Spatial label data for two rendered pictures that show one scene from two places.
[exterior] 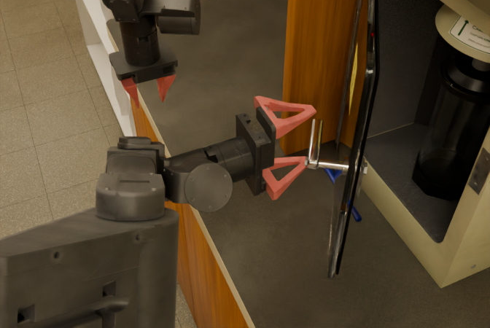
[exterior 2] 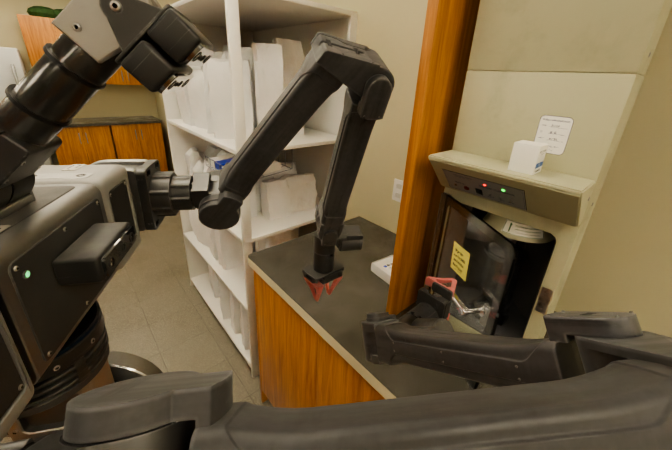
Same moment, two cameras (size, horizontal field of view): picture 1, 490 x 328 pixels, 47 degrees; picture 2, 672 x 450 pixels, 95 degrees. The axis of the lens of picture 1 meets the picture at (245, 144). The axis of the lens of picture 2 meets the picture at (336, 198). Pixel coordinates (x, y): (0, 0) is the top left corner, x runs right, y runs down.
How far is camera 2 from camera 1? 0.39 m
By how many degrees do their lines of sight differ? 27
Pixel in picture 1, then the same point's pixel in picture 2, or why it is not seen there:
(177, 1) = (353, 231)
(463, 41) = (512, 234)
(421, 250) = not seen: hidden behind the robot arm
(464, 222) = (535, 333)
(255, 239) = (406, 375)
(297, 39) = (404, 246)
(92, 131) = (201, 334)
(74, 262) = not seen: outside the picture
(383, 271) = not seen: hidden behind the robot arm
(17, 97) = (142, 320)
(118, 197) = (630, 320)
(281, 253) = (426, 381)
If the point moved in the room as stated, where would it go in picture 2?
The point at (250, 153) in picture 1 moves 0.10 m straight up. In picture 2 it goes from (435, 311) to (444, 272)
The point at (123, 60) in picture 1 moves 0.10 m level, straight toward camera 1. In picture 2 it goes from (313, 271) to (333, 292)
